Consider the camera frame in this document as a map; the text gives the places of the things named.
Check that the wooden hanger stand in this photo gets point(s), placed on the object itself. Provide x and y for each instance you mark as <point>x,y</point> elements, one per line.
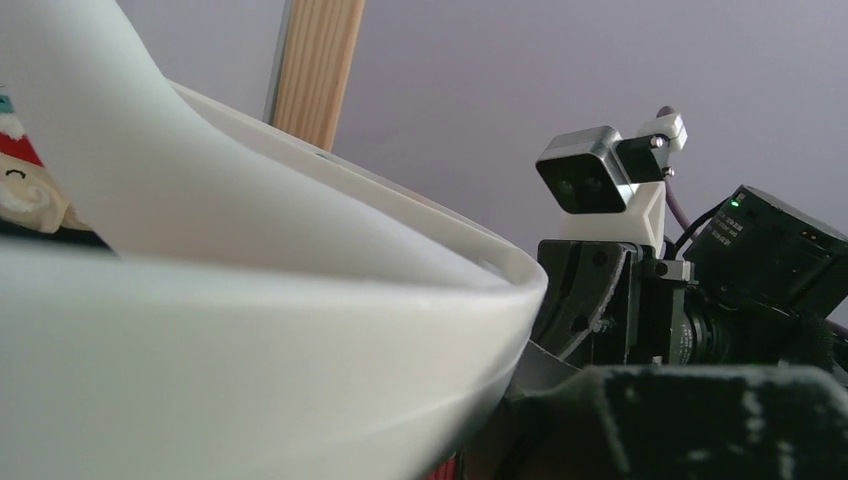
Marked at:
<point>320,40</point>

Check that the white round clip hanger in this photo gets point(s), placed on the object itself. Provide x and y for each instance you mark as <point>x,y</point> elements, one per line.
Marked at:
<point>264,311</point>

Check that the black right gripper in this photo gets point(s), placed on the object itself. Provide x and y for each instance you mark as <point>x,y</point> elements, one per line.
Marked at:
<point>614,303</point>

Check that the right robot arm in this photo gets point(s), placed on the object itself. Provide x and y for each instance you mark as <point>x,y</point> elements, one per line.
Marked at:
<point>753,281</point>

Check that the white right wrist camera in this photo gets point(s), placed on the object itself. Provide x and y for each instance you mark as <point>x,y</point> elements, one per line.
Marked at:
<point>611,188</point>

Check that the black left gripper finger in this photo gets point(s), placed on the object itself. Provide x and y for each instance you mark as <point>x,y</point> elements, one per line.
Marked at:
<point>653,422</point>

